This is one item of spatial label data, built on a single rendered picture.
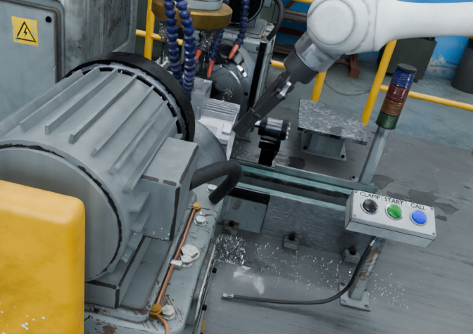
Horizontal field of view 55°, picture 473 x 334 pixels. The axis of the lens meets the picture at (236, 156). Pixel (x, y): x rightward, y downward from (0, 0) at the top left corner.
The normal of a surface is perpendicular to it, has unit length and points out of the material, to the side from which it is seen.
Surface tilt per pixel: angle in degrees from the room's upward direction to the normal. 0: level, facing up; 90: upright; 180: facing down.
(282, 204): 90
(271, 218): 90
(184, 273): 0
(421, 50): 90
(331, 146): 90
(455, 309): 0
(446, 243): 0
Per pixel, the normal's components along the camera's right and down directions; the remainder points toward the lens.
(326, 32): -0.44, 0.23
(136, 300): 0.17, -0.85
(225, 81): -0.15, 0.48
